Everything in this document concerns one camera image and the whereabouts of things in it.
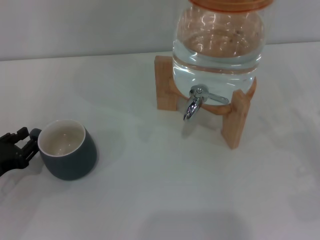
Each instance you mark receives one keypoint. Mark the orange dispenser lid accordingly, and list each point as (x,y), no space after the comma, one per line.
(225,4)

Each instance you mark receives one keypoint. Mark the black ceramic cup white inside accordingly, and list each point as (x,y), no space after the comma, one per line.
(75,162)

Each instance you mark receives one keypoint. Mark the clear glass water dispenser jar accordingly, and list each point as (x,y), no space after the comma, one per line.
(217,57)

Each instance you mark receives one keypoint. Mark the wooden dispenser stand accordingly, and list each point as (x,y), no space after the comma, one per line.
(163,85)

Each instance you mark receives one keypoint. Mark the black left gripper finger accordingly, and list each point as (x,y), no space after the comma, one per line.
(32,149)
(24,132)

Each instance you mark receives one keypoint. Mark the chrome faucet with lever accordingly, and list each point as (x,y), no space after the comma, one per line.
(192,106)

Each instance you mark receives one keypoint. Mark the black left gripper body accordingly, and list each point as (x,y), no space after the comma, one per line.
(10,156)

